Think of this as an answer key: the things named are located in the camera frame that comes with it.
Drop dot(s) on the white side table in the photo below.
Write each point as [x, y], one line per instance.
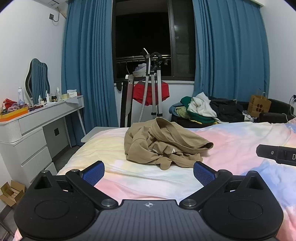
[97, 133]

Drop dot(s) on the black white folded frame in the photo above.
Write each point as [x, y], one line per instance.
[126, 102]

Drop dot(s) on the white dressing table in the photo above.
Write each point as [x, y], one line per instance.
[34, 129]

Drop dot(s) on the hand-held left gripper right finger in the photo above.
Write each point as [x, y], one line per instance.
[203, 172]

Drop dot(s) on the garment steamer stand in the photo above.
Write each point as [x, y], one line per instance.
[154, 92]

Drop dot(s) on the tan t-shirt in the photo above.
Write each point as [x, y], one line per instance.
[148, 139]

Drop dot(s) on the white spray bottle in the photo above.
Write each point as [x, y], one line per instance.
[21, 96]

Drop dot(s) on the white cloth bundle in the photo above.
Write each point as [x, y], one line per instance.
[139, 70]

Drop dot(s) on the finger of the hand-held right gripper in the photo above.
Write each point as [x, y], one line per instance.
[266, 151]

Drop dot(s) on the wavy framed mirror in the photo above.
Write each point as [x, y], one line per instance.
[38, 81]

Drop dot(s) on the purple scrunchie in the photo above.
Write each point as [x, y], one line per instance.
[16, 107]

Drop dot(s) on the white air conditioner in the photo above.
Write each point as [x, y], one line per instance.
[49, 1]

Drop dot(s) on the bed with pastel sheet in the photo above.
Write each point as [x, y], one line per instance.
[231, 143]

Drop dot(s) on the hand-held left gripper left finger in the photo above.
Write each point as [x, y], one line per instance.
[93, 172]

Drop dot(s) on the white tissue box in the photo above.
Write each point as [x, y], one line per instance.
[72, 93]

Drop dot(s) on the black garment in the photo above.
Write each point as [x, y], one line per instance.
[226, 109]

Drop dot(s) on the brown paper bag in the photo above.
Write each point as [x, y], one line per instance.
[257, 105]

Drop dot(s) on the dark window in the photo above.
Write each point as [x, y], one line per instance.
[138, 34]

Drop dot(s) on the small white bottle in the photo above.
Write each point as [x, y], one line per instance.
[58, 95]

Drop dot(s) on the red garment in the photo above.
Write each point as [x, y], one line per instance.
[138, 92]

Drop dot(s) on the orange tray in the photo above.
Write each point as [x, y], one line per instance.
[16, 115]

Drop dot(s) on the cardboard box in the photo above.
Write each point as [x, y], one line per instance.
[11, 193]

